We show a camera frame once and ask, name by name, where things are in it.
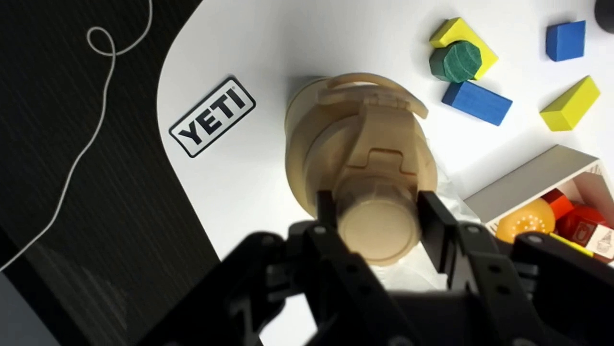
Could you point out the red toy block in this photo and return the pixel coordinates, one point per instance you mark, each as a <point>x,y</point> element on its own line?
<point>577,214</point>

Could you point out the blue cube block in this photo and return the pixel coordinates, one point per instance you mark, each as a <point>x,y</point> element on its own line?
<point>566,41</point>

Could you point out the yellow wedge block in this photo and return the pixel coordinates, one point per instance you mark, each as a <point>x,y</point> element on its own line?
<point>568,106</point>

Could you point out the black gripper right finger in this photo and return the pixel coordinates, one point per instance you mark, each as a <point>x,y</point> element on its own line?
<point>441,231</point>

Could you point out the YETI sticker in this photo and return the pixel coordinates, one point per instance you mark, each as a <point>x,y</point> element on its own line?
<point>211,116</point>

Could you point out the tan bottle with lid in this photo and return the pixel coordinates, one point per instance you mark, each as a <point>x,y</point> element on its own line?
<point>360,160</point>

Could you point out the orange toy ball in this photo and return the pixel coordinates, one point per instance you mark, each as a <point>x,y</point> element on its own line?
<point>525,220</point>

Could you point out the yellow block in box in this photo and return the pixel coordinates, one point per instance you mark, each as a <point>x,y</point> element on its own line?
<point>568,243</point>

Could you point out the blue rectangular block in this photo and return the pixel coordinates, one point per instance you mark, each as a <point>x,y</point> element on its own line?
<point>475,102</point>

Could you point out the yellow square block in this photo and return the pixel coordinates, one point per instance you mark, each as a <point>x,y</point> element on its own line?
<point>470,39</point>

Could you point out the small wooden toy box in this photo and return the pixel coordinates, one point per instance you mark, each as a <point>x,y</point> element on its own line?
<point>529,175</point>

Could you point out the green hexagonal block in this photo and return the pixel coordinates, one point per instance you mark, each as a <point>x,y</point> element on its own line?
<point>454,62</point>

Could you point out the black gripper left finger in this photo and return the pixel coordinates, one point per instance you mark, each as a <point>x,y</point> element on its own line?
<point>332,256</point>

